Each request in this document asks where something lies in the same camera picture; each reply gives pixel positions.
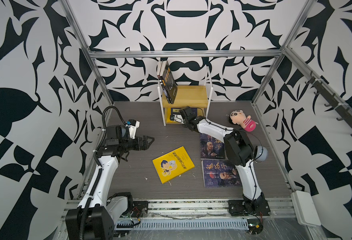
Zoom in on yellow cartoon book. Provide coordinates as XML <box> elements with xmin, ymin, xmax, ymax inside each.
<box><xmin>165</xmin><ymin>108</ymin><xmax>177</xmax><ymax>124</ymax></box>
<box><xmin>153</xmin><ymin>147</ymin><xmax>195</xmax><ymax>184</ymax></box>

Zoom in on white wooden two-tier shelf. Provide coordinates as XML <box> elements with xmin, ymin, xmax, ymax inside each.
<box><xmin>157</xmin><ymin>67</ymin><xmax>214</xmax><ymax>127</ymax></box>

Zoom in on black book standing on shelf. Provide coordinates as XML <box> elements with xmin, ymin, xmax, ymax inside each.
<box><xmin>157</xmin><ymin>61</ymin><xmax>169</xmax><ymax>103</ymax></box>

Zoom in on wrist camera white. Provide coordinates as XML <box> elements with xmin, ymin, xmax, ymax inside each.
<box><xmin>126</xmin><ymin>119</ymin><xmax>140</xmax><ymax>139</ymax></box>
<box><xmin>170</xmin><ymin>114</ymin><xmax>184</xmax><ymax>124</ymax></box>

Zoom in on white grey round speaker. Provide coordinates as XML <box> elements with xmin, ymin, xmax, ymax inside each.
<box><xmin>254</xmin><ymin>146</ymin><xmax>268</xmax><ymax>163</ymax></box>

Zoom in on yellow cartoon book on shelf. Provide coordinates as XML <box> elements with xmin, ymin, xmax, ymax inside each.
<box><xmin>165</xmin><ymin>108</ymin><xmax>177</xmax><ymax>124</ymax></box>

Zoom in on black wall hook rail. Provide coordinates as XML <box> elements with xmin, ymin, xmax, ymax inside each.
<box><xmin>305</xmin><ymin>71</ymin><xmax>352</xmax><ymax>137</ymax></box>

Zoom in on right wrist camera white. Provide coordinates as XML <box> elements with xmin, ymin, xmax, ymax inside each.
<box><xmin>170</xmin><ymin>114</ymin><xmax>184</xmax><ymax>124</ymax></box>

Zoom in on white power box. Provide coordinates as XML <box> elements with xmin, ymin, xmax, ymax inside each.
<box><xmin>291</xmin><ymin>191</ymin><xmax>321</xmax><ymax>227</ymax></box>

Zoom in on blue book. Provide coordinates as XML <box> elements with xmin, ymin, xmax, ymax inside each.
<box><xmin>170</xmin><ymin>108</ymin><xmax>180</xmax><ymax>115</ymax></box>

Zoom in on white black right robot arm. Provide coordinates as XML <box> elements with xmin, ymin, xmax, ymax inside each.
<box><xmin>179</xmin><ymin>106</ymin><xmax>270</xmax><ymax>216</ymax></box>

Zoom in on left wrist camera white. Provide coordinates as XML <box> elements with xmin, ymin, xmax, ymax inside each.
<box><xmin>126</xmin><ymin>119</ymin><xmax>140</xmax><ymax>139</ymax></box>

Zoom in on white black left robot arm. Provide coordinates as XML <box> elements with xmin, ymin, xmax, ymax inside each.
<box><xmin>65</xmin><ymin>106</ymin><xmax>155</xmax><ymax>240</ymax></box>

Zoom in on plush doll pink shorts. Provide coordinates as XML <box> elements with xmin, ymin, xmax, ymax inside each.
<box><xmin>229</xmin><ymin>110</ymin><xmax>258</xmax><ymax>132</ymax></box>

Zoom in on black deer antler book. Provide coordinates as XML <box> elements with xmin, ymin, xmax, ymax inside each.
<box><xmin>161</xmin><ymin>61</ymin><xmax>178</xmax><ymax>104</ymax></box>

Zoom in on purple old man book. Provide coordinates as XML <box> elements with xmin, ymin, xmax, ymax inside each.
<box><xmin>202</xmin><ymin>159</ymin><xmax>242</xmax><ymax>188</ymax></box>
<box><xmin>200</xmin><ymin>134</ymin><xmax>226</xmax><ymax>160</ymax></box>

